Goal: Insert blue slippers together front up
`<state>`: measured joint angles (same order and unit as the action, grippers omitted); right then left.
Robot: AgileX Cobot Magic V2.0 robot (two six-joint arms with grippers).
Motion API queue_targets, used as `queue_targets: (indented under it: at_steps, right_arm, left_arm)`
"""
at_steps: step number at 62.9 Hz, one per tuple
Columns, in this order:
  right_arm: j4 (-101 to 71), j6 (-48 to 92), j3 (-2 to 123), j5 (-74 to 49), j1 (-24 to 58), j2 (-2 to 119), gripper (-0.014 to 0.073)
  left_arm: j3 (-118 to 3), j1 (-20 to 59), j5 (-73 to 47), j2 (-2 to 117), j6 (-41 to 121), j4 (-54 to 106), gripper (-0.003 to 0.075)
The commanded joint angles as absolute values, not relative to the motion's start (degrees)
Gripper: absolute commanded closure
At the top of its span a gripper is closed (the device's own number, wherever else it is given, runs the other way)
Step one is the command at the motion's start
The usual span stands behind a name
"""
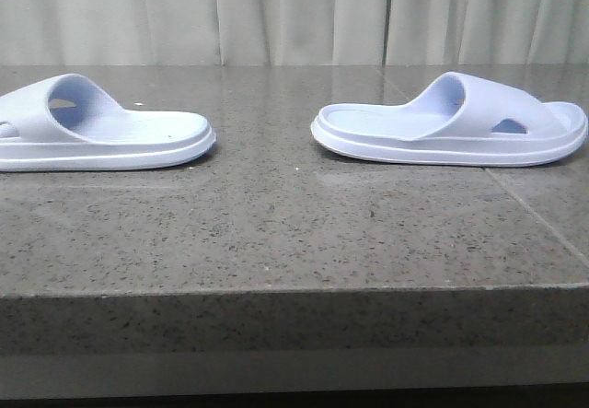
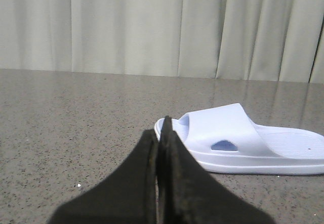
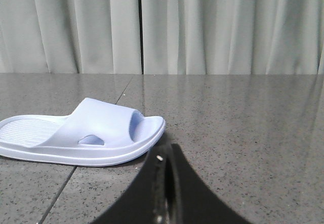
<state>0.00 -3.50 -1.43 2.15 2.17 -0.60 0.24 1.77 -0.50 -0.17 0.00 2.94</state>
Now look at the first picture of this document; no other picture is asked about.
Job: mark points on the light blue slipper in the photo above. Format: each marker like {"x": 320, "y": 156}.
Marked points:
{"x": 68, "y": 122}
{"x": 458, "y": 119}

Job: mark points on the pale beige curtain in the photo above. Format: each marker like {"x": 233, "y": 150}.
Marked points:
{"x": 285, "y": 32}

